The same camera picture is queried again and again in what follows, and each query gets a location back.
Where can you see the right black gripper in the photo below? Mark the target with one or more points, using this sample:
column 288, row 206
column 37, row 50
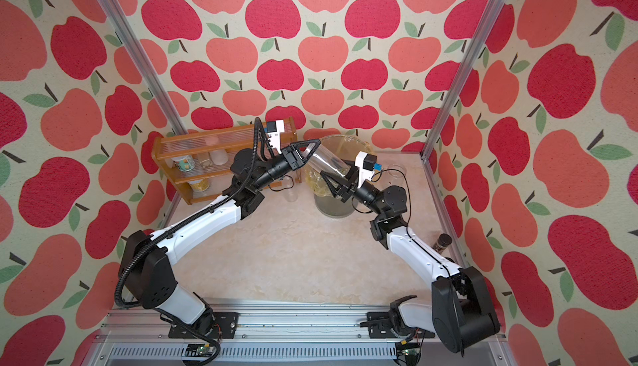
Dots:
column 342, row 193

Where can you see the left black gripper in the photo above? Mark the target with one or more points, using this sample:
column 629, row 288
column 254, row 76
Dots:
column 295, row 156

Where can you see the ribbed glass jar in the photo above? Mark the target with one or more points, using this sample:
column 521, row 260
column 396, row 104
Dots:
column 396, row 171

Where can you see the short clear plastic jar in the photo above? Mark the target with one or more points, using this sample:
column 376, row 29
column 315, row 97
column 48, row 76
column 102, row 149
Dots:
column 326, row 161

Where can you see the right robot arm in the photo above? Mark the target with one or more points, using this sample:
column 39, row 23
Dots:
column 461, row 312

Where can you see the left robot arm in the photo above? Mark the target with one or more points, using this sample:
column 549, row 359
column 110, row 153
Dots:
column 146, row 277

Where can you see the metal mesh trash bin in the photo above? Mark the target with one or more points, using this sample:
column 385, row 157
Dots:
column 331, row 204

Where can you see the yellow plastic bin liner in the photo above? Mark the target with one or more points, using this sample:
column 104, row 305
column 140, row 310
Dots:
column 336, row 155

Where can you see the white pink bottle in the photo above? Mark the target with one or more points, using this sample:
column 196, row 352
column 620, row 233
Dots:
column 218, row 156

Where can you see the small dark bottle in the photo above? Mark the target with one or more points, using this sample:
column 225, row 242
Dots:
column 443, row 242

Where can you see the yellow small can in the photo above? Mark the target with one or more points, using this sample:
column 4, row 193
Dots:
column 199, row 185

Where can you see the green white cup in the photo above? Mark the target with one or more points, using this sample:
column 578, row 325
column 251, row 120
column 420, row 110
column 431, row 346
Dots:
column 184, row 163

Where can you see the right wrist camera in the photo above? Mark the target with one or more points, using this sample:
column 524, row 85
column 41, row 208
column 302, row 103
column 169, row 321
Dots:
column 368, row 167

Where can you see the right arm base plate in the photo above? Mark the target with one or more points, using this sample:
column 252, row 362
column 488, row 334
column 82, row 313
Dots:
column 387, row 325

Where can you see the aluminium frame rail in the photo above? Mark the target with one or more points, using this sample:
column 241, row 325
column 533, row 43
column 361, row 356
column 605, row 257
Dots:
column 278, row 333

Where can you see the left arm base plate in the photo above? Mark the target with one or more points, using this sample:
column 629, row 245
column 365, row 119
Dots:
column 216, row 325

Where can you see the right aluminium corner post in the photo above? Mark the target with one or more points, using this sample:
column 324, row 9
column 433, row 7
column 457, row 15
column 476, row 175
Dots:
column 476, row 45

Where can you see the aluminium corner post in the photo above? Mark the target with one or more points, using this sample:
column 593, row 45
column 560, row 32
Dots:
column 476, row 45
column 143, row 63

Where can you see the left aluminium corner post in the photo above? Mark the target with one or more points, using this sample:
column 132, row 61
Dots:
column 143, row 63

